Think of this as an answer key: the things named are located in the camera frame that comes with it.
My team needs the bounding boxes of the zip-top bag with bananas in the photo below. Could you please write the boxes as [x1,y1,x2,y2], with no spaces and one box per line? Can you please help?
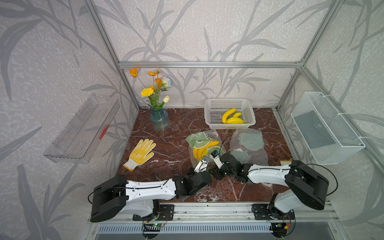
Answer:
[186,130,226,168]

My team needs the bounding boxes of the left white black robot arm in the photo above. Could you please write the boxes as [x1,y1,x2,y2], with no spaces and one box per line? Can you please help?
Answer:
[89,172,212,223]

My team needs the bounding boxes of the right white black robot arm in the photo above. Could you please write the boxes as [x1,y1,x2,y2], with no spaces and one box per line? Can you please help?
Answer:
[204,151,329,220]

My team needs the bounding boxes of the bananas in left bag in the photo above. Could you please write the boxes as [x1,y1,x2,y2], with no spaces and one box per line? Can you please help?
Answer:
[193,141,220,161]

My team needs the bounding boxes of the left circuit board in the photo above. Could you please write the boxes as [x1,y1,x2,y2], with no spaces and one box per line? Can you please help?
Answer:
[143,222,166,232]

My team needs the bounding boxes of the circuit board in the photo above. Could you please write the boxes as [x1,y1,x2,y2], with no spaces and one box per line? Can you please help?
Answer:
[270,223,291,239]
[143,222,166,232]

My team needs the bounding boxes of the white work glove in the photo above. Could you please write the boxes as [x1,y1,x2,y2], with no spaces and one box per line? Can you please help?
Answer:
[280,161,292,166]

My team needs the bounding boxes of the yellow work glove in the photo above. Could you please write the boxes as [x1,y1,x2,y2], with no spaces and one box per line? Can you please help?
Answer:
[123,139,156,172]

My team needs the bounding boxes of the white plastic basket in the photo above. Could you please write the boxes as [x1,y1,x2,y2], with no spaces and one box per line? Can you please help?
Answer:
[204,98,256,130]

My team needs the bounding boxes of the blue glass vase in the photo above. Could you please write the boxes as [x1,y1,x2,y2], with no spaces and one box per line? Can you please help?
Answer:
[150,109,171,132]

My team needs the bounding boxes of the right circuit board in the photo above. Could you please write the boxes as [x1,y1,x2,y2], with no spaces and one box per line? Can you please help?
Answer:
[270,223,291,239]

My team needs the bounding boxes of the artificial flower bouquet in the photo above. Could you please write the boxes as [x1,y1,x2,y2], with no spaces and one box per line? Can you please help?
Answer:
[129,68,172,111]

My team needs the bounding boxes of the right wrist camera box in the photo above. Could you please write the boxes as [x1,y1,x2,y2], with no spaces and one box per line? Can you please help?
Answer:
[211,150,223,169]

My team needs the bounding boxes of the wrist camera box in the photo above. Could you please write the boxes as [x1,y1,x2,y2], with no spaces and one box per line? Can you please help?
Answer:
[211,150,223,169]
[194,156,210,173]

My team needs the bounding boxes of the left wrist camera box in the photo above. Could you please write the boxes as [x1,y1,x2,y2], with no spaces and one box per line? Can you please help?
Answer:
[194,156,210,173]

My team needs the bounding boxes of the aluminium front rail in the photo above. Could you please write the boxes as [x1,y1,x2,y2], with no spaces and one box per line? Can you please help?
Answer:
[86,201,341,225]

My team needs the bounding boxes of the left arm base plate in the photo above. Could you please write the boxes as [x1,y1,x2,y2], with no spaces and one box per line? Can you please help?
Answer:
[152,204,175,221]

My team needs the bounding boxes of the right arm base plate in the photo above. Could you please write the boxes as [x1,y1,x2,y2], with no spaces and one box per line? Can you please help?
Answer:
[252,204,296,222]

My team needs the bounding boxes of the white wire mesh basket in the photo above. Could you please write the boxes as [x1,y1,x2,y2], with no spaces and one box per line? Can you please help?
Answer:
[291,92,366,165]

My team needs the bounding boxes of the clear acrylic wall shelf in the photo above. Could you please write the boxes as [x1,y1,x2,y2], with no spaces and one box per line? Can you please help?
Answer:
[43,94,120,164]

